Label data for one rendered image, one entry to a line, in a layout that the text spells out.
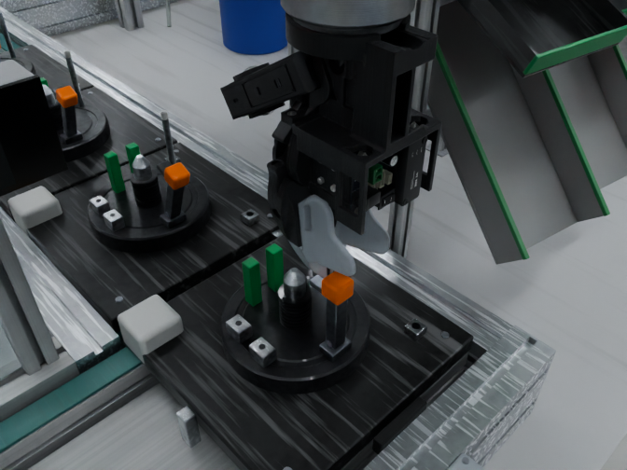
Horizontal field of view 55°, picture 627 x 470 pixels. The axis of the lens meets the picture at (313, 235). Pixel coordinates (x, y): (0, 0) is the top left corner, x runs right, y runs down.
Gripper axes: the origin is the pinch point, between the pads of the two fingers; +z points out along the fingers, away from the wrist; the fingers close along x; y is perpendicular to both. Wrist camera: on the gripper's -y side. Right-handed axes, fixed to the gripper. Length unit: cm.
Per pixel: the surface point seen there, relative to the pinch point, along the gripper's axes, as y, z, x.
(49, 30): -120, 21, 27
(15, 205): -38.5, 9.6, -11.7
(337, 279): 2.0, 0.9, 0.0
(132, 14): -111, 19, 44
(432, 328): 5.5, 11.5, 9.8
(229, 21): -83, 16, 52
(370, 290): -2.0, 11.5, 9.4
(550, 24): 1.3, -12.1, 27.7
